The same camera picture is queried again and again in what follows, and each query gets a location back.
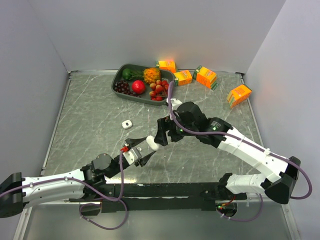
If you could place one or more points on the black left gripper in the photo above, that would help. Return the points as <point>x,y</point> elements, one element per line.
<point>131,142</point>

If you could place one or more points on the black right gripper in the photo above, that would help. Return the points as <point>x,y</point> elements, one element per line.
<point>165,124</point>

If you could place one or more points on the white square charging case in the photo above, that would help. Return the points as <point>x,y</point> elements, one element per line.
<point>126,124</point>

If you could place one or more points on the white oval charging case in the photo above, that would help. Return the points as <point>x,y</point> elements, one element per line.
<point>150,140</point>

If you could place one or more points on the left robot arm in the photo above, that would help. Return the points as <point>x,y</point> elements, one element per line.
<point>18,192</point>

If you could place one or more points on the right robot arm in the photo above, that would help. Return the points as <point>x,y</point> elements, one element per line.
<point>277,175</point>

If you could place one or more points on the red pomegranate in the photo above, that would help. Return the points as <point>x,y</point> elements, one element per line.
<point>138,87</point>

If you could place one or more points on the orange box middle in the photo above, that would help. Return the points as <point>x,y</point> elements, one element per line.
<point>182,78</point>

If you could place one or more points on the dark grey fruit tray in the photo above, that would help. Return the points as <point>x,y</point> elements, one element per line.
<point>147,85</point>

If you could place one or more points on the orange pineapple toy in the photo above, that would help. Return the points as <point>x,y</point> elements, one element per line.
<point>151,75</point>

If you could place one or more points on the dark purple grapes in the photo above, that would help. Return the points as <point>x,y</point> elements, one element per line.
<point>123,87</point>

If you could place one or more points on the orange box back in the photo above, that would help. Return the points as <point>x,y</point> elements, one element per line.
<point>167,65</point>

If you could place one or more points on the orange sponge box near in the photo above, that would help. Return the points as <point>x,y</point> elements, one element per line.
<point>205,76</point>

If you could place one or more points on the green pepper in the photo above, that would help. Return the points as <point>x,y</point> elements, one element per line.
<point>126,74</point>

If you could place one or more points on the orange striped sponge box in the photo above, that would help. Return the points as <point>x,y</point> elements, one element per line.
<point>238,95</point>

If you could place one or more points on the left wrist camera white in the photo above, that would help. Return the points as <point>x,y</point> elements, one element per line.
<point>131,155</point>

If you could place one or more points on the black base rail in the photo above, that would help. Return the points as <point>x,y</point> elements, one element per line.
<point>176,196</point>

